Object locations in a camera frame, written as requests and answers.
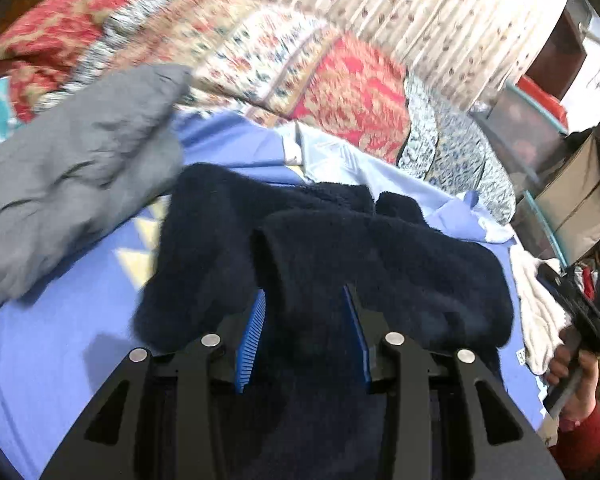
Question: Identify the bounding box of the navy fleece garment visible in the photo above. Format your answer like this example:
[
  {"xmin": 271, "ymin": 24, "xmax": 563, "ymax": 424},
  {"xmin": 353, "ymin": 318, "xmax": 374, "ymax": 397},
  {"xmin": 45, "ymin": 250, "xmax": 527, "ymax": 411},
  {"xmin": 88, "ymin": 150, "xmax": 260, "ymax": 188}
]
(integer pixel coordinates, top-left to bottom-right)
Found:
[{"xmin": 132, "ymin": 162, "xmax": 515, "ymax": 480}]

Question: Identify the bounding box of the beige bag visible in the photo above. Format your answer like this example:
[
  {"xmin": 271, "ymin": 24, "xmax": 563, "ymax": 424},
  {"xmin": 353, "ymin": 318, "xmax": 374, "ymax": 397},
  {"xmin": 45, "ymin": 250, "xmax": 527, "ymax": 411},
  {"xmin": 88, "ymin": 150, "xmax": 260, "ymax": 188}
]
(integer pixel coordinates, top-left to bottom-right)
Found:
[{"xmin": 534, "ymin": 127, "xmax": 600, "ymax": 267}]

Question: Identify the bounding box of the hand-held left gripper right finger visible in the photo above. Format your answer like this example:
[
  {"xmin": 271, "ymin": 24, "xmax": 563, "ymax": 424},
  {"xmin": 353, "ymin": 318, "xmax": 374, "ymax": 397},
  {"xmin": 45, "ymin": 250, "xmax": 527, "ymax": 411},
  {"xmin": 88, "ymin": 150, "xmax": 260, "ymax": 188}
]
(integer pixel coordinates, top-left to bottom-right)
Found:
[{"xmin": 342, "ymin": 284, "xmax": 566, "ymax": 480}]

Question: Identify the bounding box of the person's right hand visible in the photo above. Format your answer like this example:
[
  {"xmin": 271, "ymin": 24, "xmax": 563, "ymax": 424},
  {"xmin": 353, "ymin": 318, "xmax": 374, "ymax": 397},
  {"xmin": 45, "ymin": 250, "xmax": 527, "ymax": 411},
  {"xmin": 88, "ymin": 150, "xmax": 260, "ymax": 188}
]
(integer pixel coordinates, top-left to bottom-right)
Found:
[{"xmin": 544, "ymin": 342, "xmax": 600, "ymax": 422}]

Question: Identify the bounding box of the grey garment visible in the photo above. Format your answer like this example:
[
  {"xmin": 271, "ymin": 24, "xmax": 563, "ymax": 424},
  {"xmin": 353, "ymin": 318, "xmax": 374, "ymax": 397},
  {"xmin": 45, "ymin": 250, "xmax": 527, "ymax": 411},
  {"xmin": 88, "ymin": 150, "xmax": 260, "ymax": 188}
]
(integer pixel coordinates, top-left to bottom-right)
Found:
[{"xmin": 0, "ymin": 64, "xmax": 193, "ymax": 323}]

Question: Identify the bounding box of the dark wooden cabinet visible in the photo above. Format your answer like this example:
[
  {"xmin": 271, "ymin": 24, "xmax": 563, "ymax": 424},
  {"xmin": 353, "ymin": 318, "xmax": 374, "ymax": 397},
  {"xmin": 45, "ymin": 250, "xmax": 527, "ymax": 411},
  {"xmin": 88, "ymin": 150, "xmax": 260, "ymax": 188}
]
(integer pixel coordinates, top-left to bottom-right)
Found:
[{"xmin": 530, "ymin": 9, "xmax": 587, "ymax": 102}]

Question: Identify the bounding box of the red container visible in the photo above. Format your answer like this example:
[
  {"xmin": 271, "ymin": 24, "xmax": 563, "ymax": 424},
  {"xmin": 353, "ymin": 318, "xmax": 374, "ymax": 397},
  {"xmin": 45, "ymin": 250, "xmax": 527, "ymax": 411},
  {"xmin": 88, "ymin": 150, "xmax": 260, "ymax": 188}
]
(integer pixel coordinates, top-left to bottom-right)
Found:
[{"xmin": 517, "ymin": 75, "xmax": 569, "ymax": 127}]

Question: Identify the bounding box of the clear plastic storage box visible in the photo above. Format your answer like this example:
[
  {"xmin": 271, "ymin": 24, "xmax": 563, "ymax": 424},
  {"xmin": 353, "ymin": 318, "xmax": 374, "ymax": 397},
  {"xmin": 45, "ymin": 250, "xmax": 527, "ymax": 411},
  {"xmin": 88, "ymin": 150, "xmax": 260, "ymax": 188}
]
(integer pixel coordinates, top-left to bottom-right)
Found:
[{"xmin": 472, "ymin": 82, "xmax": 571, "ymax": 261}]

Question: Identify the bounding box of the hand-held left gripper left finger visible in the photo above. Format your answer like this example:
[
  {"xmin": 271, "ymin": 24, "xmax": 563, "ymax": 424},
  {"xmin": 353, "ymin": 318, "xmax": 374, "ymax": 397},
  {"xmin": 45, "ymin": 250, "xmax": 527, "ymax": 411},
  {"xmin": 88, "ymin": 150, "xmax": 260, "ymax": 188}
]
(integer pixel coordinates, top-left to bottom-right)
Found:
[{"xmin": 40, "ymin": 287, "xmax": 267, "ymax": 480}]

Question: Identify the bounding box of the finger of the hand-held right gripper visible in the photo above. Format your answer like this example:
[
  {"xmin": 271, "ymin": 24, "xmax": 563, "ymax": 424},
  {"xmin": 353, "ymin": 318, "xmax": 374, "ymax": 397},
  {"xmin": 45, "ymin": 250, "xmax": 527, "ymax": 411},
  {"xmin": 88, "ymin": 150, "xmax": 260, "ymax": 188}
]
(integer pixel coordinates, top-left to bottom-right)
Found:
[{"xmin": 536, "ymin": 262, "xmax": 578, "ymax": 318}]

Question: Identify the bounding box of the blue bed sheet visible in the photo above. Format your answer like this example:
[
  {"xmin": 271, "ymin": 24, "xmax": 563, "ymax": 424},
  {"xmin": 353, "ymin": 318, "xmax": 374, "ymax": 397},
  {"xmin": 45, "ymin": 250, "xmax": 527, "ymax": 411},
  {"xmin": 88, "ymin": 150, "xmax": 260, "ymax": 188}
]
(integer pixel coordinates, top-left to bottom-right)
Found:
[{"xmin": 0, "ymin": 110, "xmax": 551, "ymax": 480}]

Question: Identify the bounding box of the red patterned quilt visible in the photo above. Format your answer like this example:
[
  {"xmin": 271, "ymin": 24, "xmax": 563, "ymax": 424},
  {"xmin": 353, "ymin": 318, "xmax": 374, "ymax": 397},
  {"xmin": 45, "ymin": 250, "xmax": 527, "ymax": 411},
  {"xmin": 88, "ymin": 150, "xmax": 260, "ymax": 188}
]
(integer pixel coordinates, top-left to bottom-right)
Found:
[{"xmin": 0, "ymin": 0, "xmax": 518, "ymax": 226}]

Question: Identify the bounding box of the person's right forearm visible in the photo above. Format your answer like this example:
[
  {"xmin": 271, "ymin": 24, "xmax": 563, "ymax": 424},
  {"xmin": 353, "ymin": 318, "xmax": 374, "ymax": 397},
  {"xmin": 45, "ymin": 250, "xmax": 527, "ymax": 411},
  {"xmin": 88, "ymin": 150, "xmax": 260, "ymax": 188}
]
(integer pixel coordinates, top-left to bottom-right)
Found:
[{"xmin": 549, "ymin": 402, "xmax": 600, "ymax": 476}]

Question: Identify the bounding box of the white spotted fleece garment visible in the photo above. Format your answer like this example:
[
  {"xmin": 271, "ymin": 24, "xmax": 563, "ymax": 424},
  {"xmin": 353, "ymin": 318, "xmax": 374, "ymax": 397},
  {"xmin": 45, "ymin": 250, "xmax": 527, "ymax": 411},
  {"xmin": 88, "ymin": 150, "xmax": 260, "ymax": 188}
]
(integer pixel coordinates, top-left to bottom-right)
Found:
[{"xmin": 509, "ymin": 245, "xmax": 572, "ymax": 376}]

